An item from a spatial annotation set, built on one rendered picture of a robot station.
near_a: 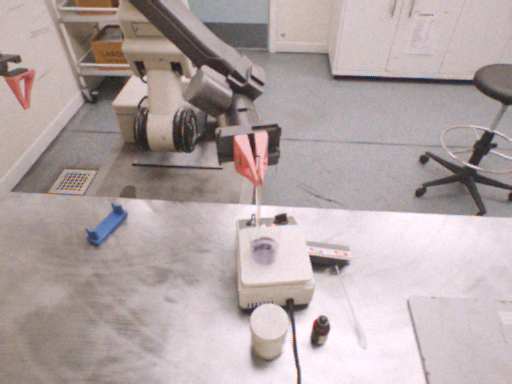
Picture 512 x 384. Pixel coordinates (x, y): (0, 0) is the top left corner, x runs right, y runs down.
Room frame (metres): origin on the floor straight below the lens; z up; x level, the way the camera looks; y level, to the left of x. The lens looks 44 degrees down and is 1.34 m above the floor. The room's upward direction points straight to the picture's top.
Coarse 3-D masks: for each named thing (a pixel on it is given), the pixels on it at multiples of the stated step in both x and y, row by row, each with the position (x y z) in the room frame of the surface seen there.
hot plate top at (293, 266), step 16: (240, 240) 0.40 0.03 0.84; (288, 240) 0.40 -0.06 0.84; (304, 240) 0.40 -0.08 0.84; (240, 256) 0.36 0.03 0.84; (288, 256) 0.36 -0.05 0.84; (304, 256) 0.36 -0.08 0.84; (256, 272) 0.33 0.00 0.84; (272, 272) 0.33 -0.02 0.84; (288, 272) 0.33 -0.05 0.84; (304, 272) 0.33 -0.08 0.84
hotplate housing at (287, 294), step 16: (240, 272) 0.34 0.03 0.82; (240, 288) 0.31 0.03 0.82; (256, 288) 0.31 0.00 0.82; (272, 288) 0.31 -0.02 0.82; (288, 288) 0.31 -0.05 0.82; (304, 288) 0.31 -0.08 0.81; (240, 304) 0.31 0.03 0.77; (256, 304) 0.31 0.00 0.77; (288, 304) 0.30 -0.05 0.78; (304, 304) 0.32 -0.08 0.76
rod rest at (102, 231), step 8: (120, 208) 0.53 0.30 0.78; (112, 216) 0.53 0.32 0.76; (120, 216) 0.53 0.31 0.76; (104, 224) 0.50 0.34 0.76; (112, 224) 0.50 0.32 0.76; (88, 232) 0.47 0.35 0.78; (96, 232) 0.46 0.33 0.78; (104, 232) 0.48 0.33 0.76; (88, 240) 0.46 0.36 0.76; (96, 240) 0.46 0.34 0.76; (104, 240) 0.47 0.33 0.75
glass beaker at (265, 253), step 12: (252, 228) 0.38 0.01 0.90; (264, 228) 0.39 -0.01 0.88; (276, 228) 0.38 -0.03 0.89; (252, 240) 0.35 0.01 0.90; (264, 240) 0.34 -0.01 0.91; (276, 240) 0.35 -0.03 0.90; (252, 252) 0.35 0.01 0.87; (264, 252) 0.34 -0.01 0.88; (276, 252) 0.35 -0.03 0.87; (264, 264) 0.34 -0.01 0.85
